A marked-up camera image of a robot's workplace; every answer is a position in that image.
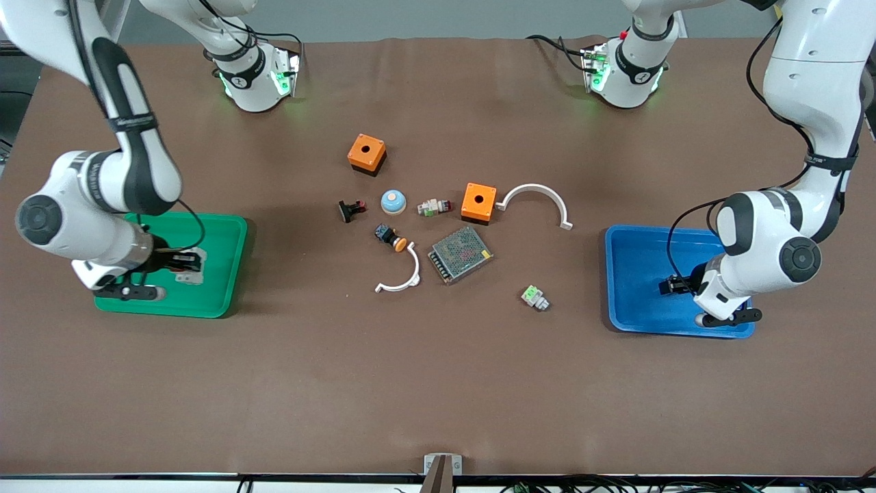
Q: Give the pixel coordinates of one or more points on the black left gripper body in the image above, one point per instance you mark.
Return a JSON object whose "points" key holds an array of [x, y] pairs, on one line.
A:
{"points": [[685, 285]]}

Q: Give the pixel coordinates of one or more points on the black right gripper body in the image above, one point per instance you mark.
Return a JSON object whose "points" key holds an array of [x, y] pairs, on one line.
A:
{"points": [[166, 259]]}

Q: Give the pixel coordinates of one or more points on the white red circuit breaker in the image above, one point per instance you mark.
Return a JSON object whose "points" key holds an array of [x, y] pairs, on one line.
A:
{"points": [[195, 276]]}

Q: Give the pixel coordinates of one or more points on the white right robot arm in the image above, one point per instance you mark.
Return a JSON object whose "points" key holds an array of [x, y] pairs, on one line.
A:
{"points": [[137, 157]]}

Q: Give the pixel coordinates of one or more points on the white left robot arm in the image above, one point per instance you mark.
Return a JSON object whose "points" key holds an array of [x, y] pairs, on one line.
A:
{"points": [[807, 89]]}

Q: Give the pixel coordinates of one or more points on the blue plastic tray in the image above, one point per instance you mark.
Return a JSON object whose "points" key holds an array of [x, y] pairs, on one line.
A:
{"points": [[636, 274]]}

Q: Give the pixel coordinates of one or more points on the green plastic tray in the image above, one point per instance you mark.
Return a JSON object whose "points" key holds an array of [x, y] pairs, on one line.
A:
{"points": [[219, 287]]}

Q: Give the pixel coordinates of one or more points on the green white contact block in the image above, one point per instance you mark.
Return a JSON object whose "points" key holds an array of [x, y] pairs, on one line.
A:
{"points": [[534, 297]]}

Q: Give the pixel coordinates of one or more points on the large white arc clamp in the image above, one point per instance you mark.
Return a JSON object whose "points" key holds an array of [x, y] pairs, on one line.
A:
{"points": [[537, 188]]}

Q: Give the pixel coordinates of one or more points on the black orange-capped push button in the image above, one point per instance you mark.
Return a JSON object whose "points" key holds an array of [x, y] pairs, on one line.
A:
{"points": [[389, 236]]}

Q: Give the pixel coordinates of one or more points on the orange button box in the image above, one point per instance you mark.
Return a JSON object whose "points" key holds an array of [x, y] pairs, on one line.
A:
{"points": [[366, 150], [478, 200]]}

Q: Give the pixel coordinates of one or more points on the metal mesh power supply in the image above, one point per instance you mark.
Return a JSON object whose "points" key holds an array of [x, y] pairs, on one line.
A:
{"points": [[460, 255]]}

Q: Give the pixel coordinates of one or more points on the blue dome button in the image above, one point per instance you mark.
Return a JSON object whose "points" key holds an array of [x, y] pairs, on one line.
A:
{"points": [[393, 202]]}

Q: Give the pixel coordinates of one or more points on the small white arc clamp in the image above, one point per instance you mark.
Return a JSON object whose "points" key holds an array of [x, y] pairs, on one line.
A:
{"points": [[414, 270]]}

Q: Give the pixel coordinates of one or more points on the black red switch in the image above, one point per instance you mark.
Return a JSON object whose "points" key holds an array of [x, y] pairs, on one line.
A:
{"points": [[350, 211]]}

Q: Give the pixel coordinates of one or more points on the white green red switch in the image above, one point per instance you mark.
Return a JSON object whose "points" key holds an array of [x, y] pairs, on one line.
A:
{"points": [[432, 207]]}

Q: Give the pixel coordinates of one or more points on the metal table edge bracket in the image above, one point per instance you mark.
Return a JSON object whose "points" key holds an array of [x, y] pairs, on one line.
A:
{"points": [[443, 469]]}

